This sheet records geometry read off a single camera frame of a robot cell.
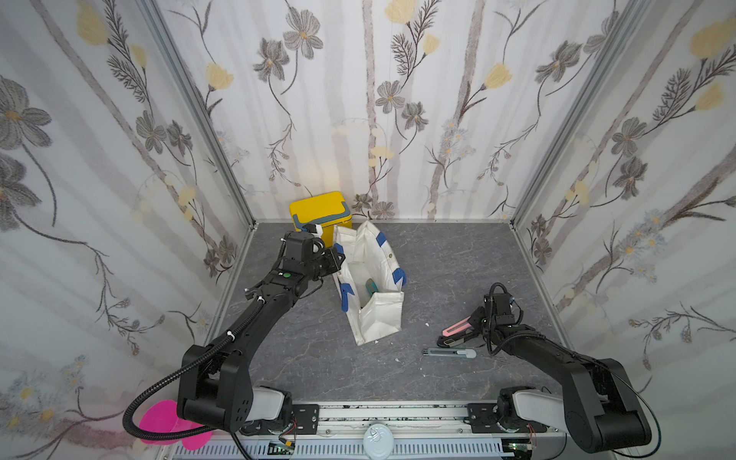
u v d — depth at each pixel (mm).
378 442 663
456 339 873
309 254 666
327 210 1065
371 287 987
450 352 855
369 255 898
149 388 360
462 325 903
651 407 433
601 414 421
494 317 704
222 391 408
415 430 736
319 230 762
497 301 720
